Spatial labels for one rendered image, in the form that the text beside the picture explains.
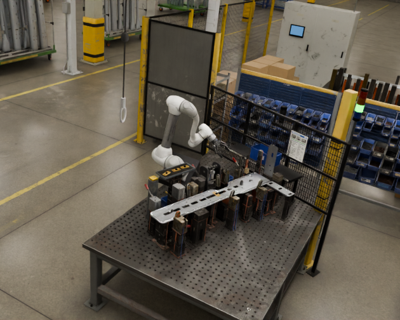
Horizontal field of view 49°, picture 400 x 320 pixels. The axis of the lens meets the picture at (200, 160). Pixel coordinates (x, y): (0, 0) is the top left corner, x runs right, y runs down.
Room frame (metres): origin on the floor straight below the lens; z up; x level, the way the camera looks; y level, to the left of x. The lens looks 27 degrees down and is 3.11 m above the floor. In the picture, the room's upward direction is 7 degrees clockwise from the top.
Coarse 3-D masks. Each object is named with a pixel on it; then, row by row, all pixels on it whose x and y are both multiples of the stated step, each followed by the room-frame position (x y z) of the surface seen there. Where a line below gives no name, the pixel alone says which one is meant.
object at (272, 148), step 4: (272, 148) 4.06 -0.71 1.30; (276, 148) 4.03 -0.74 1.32; (268, 152) 4.09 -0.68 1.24; (272, 152) 4.05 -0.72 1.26; (276, 152) 4.02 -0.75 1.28; (268, 156) 4.08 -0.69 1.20; (276, 156) 4.01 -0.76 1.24; (268, 160) 4.08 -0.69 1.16; (272, 160) 4.04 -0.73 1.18; (268, 164) 4.07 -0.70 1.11; (272, 164) 4.03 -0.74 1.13; (264, 168) 4.09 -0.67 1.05; (268, 168) 4.06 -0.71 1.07; (272, 168) 4.02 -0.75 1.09; (264, 172) 4.09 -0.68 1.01; (268, 172) 4.05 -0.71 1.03; (272, 172) 4.02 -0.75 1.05
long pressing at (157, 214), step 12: (240, 180) 3.86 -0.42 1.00; (252, 180) 3.89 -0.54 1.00; (264, 180) 3.92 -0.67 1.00; (204, 192) 3.54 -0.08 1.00; (228, 192) 3.60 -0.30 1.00; (240, 192) 3.63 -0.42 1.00; (180, 204) 3.29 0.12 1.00; (192, 204) 3.32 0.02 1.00; (204, 204) 3.34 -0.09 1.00; (156, 216) 3.08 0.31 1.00; (168, 216) 3.10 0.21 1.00
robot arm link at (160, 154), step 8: (176, 96) 4.23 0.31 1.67; (168, 104) 4.20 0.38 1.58; (176, 104) 4.15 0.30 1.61; (176, 112) 4.15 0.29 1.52; (168, 120) 4.18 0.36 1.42; (176, 120) 4.18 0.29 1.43; (168, 128) 4.16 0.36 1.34; (168, 136) 4.15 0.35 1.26; (168, 144) 4.15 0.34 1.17; (152, 152) 4.18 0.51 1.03; (160, 152) 4.12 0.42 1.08; (168, 152) 4.13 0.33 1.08; (160, 160) 4.10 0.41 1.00
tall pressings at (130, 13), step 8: (104, 0) 13.25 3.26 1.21; (112, 0) 13.51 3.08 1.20; (128, 0) 14.18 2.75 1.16; (136, 0) 14.27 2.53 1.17; (104, 8) 13.24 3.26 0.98; (112, 8) 13.51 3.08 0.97; (128, 8) 14.16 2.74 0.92; (136, 8) 14.26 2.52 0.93; (112, 16) 13.51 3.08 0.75; (120, 16) 13.82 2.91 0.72; (128, 16) 14.15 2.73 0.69; (112, 24) 13.50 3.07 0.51; (120, 24) 13.78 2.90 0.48; (128, 24) 14.14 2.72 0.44; (136, 24) 14.22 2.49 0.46
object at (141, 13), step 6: (102, 0) 16.76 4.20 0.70; (120, 0) 16.40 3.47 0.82; (138, 0) 16.06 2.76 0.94; (144, 0) 15.95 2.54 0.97; (150, 0) 16.11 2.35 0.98; (102, 6) 16.76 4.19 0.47; (120, 6) 16.40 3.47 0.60; (138, 6) 16.05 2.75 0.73; (144, 6) 15.95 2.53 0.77; (150, 6) 16.12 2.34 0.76; (102, 12) 16.76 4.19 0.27; (138, 12) 16.05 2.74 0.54; (144, 12) 15.94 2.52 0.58; (150, 12) 16.14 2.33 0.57; (150, 18) 16.16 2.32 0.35
